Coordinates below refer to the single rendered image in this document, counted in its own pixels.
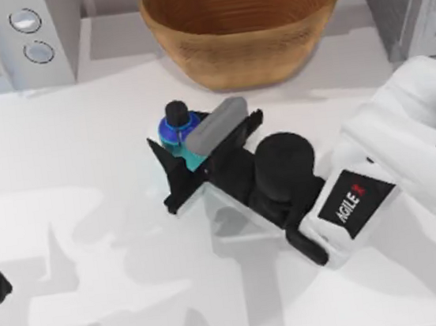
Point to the blue bottle with black cap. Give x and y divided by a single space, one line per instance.
169 131

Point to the pale grey rounded box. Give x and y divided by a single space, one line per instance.
216 129

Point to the brown woven basket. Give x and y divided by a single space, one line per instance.
245 44

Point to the round microwave knob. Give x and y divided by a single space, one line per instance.
25 20
39 52

